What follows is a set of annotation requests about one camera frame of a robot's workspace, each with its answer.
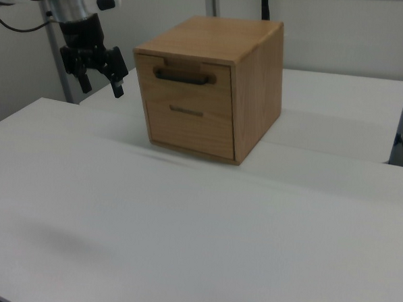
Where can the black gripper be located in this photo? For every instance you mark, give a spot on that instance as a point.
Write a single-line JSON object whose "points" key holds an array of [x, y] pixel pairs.
{"points": [[82, 33]]}

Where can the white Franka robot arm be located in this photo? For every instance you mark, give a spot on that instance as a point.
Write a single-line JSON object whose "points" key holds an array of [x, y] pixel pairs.
{"points": [[74, 2]]}

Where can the wooden drawer with slot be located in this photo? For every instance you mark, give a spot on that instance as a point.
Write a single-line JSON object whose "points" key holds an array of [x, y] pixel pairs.
{"points": [[192, 130]]}

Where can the wooden drawer cabinet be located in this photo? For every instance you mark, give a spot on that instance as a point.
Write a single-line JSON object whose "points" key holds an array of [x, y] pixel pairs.
{"points": [[258, 93]]}

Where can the grey metal partition post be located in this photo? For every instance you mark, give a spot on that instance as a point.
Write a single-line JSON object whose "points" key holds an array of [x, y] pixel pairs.
{"points": [[57, 69], [212, 2]]}

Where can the black camera stand pole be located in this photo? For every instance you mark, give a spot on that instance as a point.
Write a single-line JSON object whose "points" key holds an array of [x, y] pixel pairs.
{"points": [[266, 5]]}

